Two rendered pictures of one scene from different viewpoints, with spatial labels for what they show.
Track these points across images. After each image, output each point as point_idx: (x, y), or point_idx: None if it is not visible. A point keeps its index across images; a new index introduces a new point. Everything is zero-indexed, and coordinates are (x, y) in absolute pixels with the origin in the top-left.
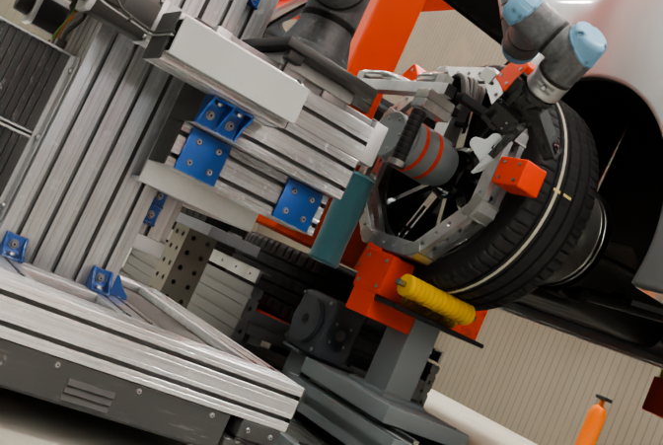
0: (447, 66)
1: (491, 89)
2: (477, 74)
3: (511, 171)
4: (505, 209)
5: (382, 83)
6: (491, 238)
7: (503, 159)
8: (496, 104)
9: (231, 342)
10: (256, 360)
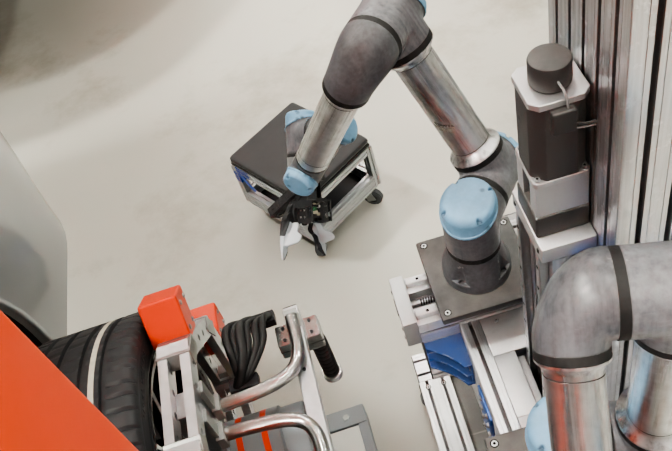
0: (198, 432)
1: (197, 343)
2: (194, 368)
3: (221, 322)
4: (200, 369)
5: (326, 422)
6: (211, 388)
7: (219, 331)
8: (328, 201)
9: (450, 441)
10: (438, 393)
